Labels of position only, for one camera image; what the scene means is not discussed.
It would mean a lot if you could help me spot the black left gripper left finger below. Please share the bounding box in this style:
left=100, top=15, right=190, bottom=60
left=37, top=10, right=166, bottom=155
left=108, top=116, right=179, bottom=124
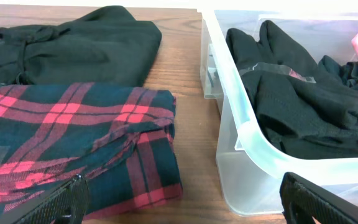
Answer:
left=0, top=175, right=90, bottom=224

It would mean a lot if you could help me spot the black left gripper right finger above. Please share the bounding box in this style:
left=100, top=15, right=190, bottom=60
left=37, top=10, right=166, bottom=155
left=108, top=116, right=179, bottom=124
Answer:
left=280, top=172, right=358, bottom=224

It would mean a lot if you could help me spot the clear plastic storage bin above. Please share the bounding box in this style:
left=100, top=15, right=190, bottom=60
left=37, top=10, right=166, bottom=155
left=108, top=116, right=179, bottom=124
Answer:
left=200, top=10, right=358, bottom=216

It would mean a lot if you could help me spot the red navy plaid shirt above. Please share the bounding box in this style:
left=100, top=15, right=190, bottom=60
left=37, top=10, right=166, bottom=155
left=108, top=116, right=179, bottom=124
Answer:
left=0, top=83, right=183, bottom=218

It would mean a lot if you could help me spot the black garment with tape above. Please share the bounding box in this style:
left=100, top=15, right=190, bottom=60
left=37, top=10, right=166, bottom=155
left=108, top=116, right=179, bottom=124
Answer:
left=226, top=21, right=358, bottom=159

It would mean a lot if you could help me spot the dark navy garment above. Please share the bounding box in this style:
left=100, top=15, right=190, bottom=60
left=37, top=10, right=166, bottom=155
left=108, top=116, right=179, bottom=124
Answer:
left=318, top=55, right=358, bottom=91

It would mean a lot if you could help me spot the large black hoodie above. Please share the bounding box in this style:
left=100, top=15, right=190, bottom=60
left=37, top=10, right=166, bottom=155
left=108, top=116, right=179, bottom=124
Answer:
left=0, top=6, right=162, bottom=86

